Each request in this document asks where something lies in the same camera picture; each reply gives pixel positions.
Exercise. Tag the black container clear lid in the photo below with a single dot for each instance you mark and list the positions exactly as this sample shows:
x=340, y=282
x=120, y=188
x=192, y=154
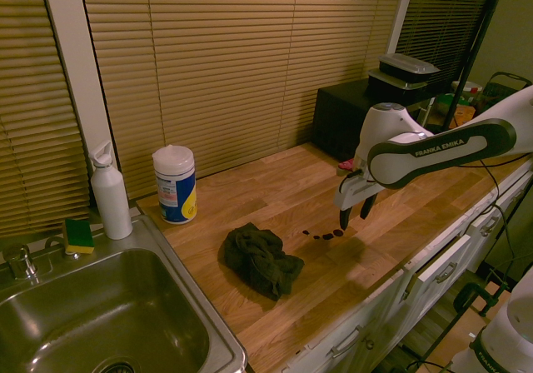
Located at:
x=406, y=67
x=391, y=86

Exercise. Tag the dark liquid spill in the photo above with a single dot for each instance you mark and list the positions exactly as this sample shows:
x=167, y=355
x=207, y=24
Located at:
x=335, y=233

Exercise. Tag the metal sink loop fixture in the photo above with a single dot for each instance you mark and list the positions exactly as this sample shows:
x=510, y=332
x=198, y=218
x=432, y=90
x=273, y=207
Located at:
x=53, y=240

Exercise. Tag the round metal cabinet knob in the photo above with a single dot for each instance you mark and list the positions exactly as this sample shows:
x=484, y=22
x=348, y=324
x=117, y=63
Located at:
x=370, y=344

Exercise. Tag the stainless steel sink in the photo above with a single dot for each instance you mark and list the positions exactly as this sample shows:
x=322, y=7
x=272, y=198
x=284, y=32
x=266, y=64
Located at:
x=104, y=306

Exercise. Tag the dark window blind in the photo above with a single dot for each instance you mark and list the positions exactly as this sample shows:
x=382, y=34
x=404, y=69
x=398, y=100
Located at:
x=441, y=23

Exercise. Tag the white window frame post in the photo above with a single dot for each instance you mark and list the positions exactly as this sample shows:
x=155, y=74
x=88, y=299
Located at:
x=401, y=11
x=75, y=56

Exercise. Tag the white water bottle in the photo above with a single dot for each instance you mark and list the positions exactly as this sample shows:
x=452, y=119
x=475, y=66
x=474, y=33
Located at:
x=110, y=198

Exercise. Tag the yellow green sponge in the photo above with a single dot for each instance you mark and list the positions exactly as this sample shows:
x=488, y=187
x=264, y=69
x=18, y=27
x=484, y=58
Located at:
x=78, y=235

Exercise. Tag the wide beige window blind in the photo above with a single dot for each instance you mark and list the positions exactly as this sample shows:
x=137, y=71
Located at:
x=250, y=65

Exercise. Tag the narrow beige window blind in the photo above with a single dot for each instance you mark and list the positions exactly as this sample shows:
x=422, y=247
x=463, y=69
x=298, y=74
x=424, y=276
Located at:
x=29, y=119

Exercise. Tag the white open drawer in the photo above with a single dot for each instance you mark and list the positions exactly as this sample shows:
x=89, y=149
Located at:
x=443, y=260

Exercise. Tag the small pink object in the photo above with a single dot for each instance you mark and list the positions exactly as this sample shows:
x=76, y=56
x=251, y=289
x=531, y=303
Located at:
x=347, y=165

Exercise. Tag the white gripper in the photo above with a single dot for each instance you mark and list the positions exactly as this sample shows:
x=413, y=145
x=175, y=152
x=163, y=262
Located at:
x=354, y=190

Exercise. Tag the white kitchen cabinet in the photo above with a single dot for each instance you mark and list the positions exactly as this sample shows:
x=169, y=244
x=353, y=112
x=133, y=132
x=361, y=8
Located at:
x=375, y=319

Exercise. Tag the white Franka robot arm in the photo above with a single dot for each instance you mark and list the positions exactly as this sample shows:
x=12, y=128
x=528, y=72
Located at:
x=437, y=148

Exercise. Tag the black steel microwave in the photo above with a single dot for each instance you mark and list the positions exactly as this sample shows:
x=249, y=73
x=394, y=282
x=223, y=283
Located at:
x=337, y=119

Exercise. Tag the black camera stand pole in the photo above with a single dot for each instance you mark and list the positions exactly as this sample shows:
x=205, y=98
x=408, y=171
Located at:
x=474, y=44

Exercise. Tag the dark green cloth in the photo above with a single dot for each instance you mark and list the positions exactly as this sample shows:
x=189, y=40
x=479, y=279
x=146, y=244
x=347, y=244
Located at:
x=260, y=260

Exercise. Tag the disinfecting wipes canister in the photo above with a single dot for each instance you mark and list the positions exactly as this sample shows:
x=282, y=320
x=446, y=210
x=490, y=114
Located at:
x=175, y=185

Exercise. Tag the white round tub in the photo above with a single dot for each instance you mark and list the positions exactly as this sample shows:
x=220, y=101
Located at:
x=468, y=88

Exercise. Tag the black clamp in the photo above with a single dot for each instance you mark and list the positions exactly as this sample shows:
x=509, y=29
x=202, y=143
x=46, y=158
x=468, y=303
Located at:
x=474, y=296

